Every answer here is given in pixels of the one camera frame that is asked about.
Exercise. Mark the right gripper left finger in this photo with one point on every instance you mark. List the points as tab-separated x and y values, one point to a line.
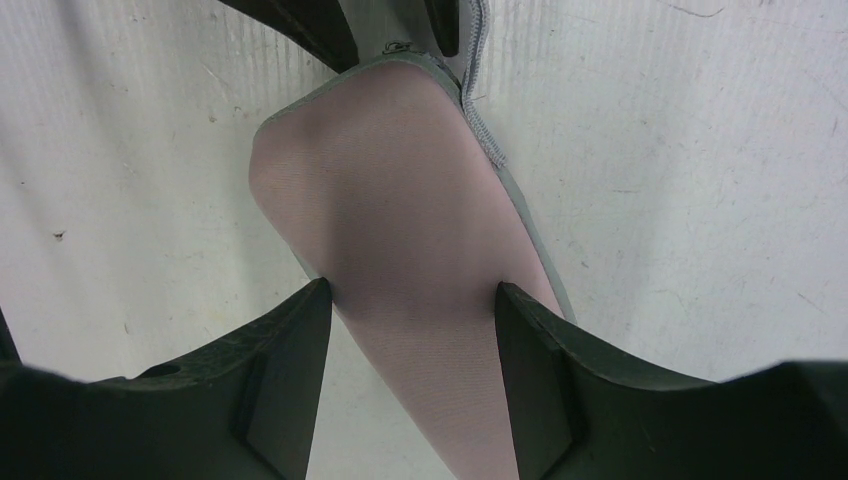
243	406

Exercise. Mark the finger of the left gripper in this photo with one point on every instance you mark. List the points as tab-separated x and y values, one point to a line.
318	26
444	18

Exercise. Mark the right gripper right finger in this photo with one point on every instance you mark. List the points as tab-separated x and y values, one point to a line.
581	408

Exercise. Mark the pink umbrella case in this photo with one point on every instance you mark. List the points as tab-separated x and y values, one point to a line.
387	183

